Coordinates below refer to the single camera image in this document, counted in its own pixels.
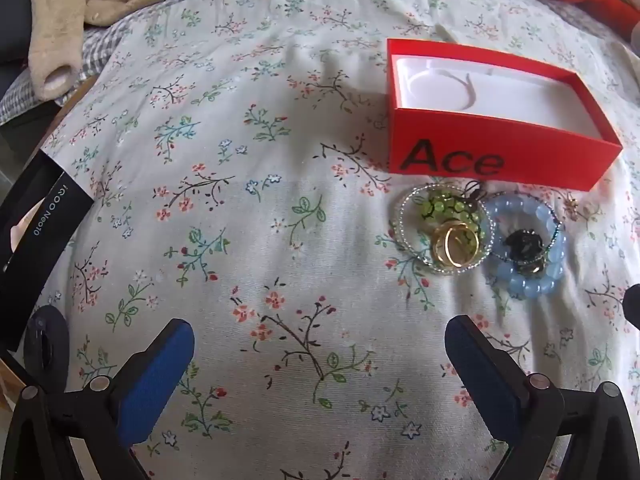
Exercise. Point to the black phone box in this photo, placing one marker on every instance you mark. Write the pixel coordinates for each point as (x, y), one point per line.
(35, 240)

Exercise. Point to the black round disc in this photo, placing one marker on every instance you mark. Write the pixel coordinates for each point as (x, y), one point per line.
(55, 330)

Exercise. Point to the round gold earring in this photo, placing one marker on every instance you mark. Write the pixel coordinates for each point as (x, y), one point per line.
(570, 206)

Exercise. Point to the red cardboard box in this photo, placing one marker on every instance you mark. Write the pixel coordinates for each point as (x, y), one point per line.
(400, 130)

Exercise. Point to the dark grey cloth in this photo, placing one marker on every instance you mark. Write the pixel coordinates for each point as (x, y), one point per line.
(12, 35)

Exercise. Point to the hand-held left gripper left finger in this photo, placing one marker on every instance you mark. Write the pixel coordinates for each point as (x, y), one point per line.
(155, 375)

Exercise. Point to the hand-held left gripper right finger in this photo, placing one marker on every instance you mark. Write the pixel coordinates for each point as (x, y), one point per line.
(480, 375)

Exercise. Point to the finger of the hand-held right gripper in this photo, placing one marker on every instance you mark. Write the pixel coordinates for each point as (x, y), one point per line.
(634, 307)

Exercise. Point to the floral bed sheet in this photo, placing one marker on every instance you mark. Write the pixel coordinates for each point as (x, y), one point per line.
(250, 210)

